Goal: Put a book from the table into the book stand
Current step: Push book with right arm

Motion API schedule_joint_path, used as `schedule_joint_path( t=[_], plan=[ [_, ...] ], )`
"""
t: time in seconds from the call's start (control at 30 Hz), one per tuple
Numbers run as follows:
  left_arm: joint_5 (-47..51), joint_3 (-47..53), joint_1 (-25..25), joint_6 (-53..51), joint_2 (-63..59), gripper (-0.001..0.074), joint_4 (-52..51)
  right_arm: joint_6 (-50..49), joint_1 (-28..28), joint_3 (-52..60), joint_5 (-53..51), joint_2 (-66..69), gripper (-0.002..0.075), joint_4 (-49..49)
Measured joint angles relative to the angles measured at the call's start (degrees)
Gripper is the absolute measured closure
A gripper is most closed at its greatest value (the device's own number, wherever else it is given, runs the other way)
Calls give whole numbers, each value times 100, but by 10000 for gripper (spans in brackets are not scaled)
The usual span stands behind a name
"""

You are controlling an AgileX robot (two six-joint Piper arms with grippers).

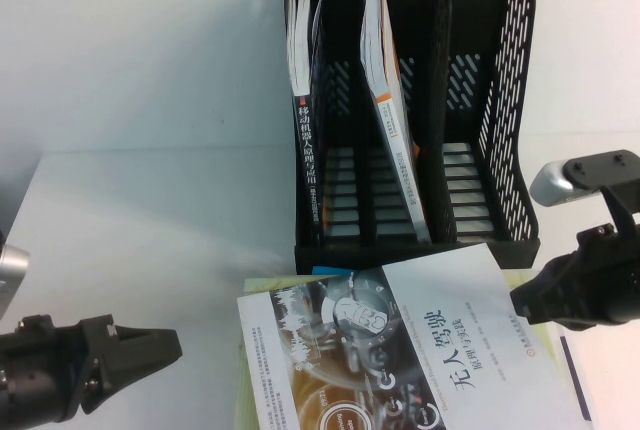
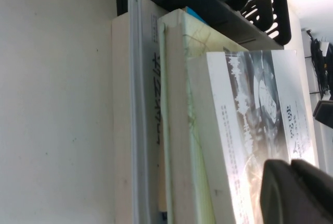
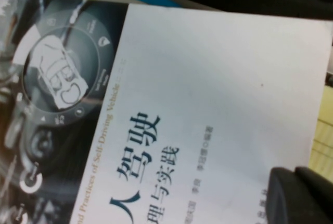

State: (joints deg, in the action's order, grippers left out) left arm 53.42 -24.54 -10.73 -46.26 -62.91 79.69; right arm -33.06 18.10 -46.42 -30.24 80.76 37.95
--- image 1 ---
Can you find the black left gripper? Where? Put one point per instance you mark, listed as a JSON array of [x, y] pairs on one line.
[[92, 360]]

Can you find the book with orange white spine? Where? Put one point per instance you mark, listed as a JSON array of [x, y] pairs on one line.
[[395, 150]]

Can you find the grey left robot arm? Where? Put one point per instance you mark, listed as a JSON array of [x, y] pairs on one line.
[[25, 380]]

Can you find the grey white cover book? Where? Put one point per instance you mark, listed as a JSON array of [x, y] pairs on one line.
[[450, 340]]

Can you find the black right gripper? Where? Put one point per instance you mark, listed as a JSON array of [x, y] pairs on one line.
[[607, 280]]

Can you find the book with dark blue spine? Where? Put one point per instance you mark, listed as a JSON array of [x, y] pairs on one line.
[[305, 150]]

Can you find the black plastic file organizer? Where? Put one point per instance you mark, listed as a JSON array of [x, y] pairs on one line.
[[400, 257]]

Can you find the thick yellow-green cover book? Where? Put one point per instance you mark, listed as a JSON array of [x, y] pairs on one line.
[[270, 284]]

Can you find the thin blue book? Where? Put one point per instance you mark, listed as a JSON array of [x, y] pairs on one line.
[[325, 271]]

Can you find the white book with purple stripe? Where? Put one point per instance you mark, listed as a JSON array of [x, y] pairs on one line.
[[575, 375]]

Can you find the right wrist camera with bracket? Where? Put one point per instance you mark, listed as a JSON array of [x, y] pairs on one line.
[[575, 177]]

